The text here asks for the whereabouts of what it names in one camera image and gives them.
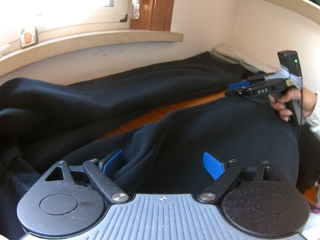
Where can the brown wooden window frame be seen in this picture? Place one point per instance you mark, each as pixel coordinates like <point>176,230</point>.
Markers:
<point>154,15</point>

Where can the black Nike sweatpants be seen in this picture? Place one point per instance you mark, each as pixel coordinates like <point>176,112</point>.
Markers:
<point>42,123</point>

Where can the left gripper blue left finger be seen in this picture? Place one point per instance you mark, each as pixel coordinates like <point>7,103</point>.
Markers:
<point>100,173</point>

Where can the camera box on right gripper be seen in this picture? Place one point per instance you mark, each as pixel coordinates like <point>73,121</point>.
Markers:
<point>290,67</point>

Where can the person's right hand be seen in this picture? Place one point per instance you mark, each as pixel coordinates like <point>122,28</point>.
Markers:
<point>306,99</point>

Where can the clear blind pull handle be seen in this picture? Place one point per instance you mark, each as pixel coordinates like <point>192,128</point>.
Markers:
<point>135,11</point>

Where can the small orange picture carton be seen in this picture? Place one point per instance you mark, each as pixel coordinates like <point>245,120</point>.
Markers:
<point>28,37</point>

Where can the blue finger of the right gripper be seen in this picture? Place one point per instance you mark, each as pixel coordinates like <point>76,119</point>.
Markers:
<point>247,92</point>
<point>239,85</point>

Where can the white patterned folded cloth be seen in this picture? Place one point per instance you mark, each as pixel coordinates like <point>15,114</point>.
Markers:
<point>238,55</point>

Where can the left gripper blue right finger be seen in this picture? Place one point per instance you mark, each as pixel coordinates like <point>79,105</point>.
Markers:
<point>224,174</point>

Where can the grey folded garment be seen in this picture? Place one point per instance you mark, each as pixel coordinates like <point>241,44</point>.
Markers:
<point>225,59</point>

